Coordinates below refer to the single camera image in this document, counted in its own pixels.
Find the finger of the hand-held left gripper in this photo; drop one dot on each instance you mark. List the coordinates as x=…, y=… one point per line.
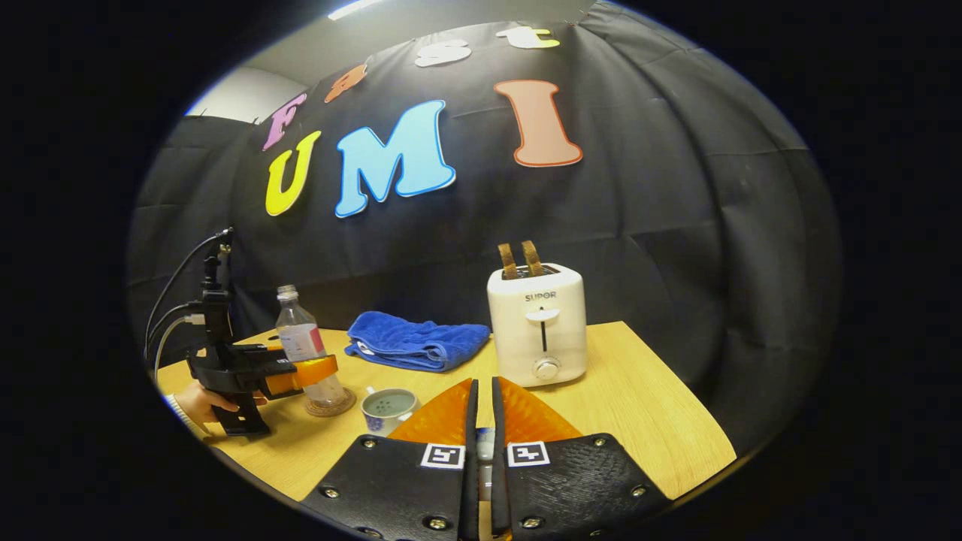
x=259, y=350
x=308, y=373

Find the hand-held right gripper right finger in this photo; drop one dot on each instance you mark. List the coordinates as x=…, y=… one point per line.
x=579, y=481

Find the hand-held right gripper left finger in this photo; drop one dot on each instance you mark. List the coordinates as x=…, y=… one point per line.
x=391, y=481

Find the clear plastic water bottle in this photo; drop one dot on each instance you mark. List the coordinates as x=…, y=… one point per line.
x=301, y=338

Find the round wooden coaster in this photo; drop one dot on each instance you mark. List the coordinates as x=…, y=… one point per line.
x=334, y=409

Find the white blue teacup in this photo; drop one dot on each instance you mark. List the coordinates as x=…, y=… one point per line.
x=387, y=413

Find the blue towel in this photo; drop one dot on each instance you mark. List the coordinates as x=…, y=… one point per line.
x=413, y=342

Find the white toaster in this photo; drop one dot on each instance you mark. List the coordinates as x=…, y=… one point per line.
x=537, y=330

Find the black backdrop cloth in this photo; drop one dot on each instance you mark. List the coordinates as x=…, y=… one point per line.
x=639, y=225

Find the ceiling light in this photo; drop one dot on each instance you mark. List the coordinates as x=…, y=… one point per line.
x=353, y=9

